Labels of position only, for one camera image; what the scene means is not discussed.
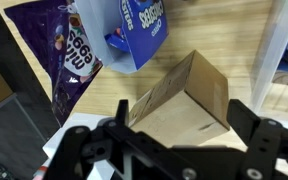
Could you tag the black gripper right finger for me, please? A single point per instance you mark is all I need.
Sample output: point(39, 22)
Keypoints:
point(264, 143)

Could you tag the brown cardboard shipping box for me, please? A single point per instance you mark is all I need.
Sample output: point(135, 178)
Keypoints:
point(190, 90)

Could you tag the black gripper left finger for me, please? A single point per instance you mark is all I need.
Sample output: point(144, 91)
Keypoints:
point(122, 113)

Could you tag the blue Oreo cookie box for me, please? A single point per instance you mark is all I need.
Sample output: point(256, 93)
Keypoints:
point(144, 30)

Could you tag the purple mini eggs bag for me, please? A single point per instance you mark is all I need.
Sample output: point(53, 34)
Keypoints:
point(47, 36)

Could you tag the white cube box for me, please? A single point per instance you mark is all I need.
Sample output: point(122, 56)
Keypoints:
point(84, 121)

